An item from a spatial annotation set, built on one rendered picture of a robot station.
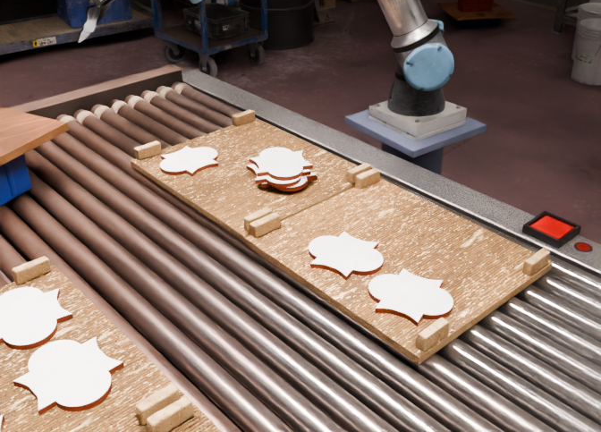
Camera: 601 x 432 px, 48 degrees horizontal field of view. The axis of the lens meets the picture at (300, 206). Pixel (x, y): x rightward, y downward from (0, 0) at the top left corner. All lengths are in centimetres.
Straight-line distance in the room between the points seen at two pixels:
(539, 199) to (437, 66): 184
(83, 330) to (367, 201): 59
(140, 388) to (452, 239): 60
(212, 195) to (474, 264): 53
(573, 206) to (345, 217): 219
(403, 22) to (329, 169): 38
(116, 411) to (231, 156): 74
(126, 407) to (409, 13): 105
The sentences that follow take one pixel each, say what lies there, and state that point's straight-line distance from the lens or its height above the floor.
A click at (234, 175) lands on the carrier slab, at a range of 142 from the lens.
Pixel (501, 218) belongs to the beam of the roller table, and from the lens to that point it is 136.
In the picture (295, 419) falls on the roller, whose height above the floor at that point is 91.
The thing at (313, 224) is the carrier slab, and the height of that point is 94.
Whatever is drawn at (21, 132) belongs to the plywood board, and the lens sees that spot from 148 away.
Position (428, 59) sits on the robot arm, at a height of 111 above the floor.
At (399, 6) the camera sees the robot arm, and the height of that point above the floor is 122.
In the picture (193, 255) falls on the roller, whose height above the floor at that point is 92.
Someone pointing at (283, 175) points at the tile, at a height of 98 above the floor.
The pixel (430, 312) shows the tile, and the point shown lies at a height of 95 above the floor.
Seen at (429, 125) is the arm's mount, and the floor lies 90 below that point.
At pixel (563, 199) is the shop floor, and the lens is 340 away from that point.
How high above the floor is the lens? 161
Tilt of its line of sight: 31 degrees down
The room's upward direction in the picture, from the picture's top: straight up
